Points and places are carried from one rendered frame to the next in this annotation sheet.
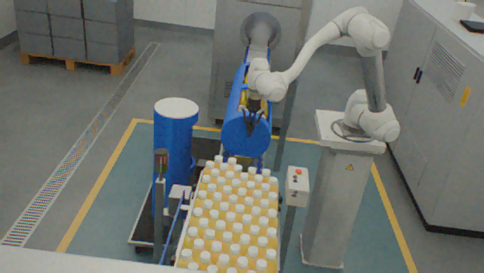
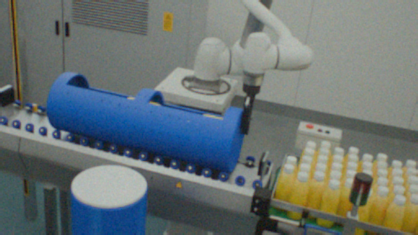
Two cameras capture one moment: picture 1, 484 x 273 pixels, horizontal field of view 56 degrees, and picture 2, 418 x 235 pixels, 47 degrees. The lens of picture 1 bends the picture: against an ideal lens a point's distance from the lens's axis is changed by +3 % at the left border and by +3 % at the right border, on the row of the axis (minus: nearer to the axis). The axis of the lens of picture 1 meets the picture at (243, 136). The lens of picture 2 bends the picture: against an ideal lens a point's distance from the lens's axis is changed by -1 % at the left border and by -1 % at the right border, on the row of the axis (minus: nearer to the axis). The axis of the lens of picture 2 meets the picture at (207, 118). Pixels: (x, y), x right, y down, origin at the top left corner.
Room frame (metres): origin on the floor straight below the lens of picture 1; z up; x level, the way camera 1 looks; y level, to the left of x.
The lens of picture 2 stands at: (1.83, 1.83, 2.06)
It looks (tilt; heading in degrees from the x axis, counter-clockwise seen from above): 25 degrees down; 284
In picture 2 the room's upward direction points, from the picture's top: 6 degrees clockwise
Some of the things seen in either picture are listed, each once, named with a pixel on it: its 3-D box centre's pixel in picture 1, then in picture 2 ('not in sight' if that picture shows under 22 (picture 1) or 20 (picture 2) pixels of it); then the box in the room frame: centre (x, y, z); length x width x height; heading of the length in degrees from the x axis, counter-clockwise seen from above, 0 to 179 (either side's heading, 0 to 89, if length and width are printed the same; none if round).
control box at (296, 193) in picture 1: (296, 186); (317, 139); (1.82, -0.30, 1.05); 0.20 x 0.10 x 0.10; 179
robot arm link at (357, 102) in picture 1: (360, 108); (211, 57); (2.49, -0.69, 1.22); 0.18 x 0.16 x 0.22; 26
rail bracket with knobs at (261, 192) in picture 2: (203, 170); (261, 201); (1.99, 0.19, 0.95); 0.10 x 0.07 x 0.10; 89
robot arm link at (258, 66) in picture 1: (259, 73); (260, 51); (2.12, -0.04, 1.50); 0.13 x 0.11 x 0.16; 26
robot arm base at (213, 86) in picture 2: (353, 124); (203, 79); (2.52, -0.69, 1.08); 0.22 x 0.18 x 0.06; 8
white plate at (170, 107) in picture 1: (176, 107); (109, 185); (2.53, 0.45, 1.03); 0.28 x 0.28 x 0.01
